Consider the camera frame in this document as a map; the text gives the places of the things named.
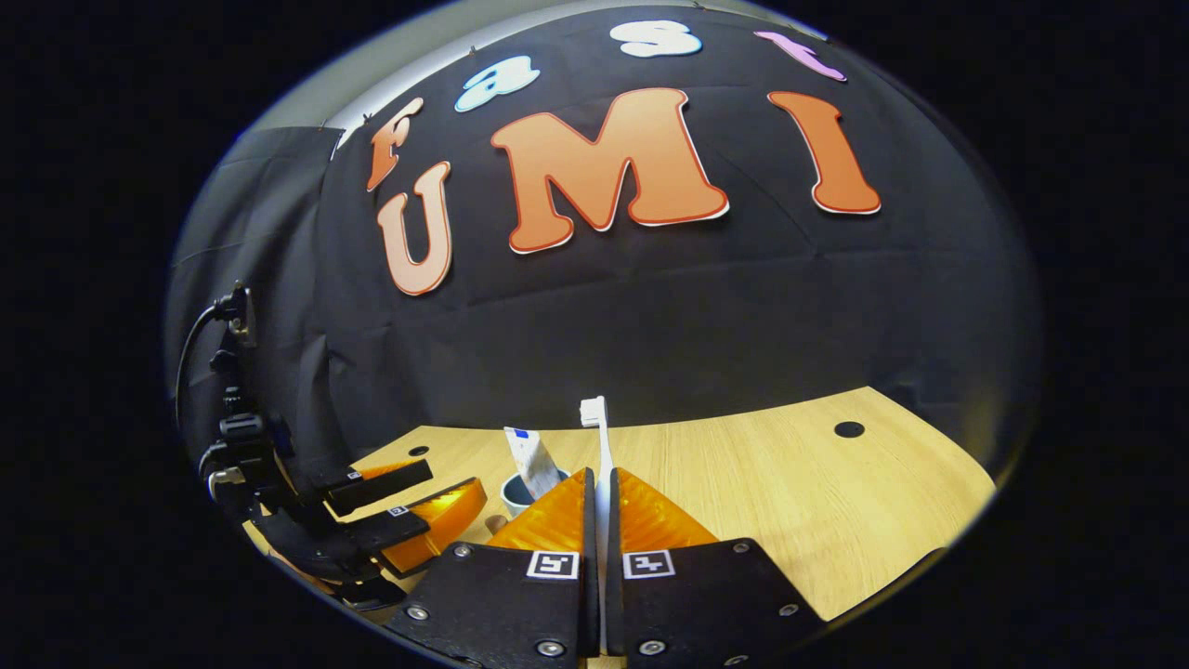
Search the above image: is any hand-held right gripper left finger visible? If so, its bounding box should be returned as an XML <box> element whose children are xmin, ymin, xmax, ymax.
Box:
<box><xmin>385</xmin><ymin>467</ymin><xmax>600</xmax><ymax>669</ymax></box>

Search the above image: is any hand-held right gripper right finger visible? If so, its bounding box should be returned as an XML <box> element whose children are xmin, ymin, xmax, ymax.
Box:
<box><xmin>606</xmin><ymin>467</ymin><xmax>828</xmax><ymax>669</ymax></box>

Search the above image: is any light blue cup wooden handle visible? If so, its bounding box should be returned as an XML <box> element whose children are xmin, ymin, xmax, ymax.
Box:
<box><xmin>483</xmin><ymin>467</ymin><xmax>571</xmax><ymax>538</ymax></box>

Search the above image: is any white toothpaste tube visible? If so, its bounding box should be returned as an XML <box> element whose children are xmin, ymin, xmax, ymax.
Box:
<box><xmin>503</xmin><ymin>426</ymin><xmax>562</xmax><ymax>503</ymax></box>

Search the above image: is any pale blue toothbrush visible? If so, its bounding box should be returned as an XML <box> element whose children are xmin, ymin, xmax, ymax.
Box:
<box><xmin>580</xmin><ymin>396</ymin><xmax>621</xmax><ymax>669</ymax></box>

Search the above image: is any wooden desktop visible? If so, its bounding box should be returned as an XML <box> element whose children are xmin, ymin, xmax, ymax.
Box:
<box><xmin>243</xmin><ymin>387</ymin><xmax>997</xmax><ymax>669</ymax></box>

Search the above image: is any black backdrop cloth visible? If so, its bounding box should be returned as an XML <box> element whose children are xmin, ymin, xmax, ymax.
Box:
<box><xmin>165</xmin><ymin>5</ymin><xmax>1043</xmax><ymax>484</ymax></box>

